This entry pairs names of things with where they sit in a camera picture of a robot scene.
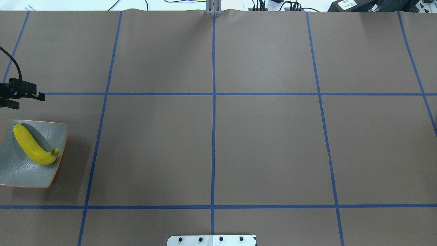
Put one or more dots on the yellow banana carried to plate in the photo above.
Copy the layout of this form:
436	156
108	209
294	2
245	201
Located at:
31	147

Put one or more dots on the grey square plate orange rim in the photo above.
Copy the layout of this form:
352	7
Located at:
17	168

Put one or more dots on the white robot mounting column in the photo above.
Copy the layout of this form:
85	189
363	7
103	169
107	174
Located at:
212	240

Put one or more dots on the black box with white label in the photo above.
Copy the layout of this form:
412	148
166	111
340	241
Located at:
353	6

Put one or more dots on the aluminium frame post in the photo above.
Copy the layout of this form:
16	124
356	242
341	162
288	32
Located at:
214	8

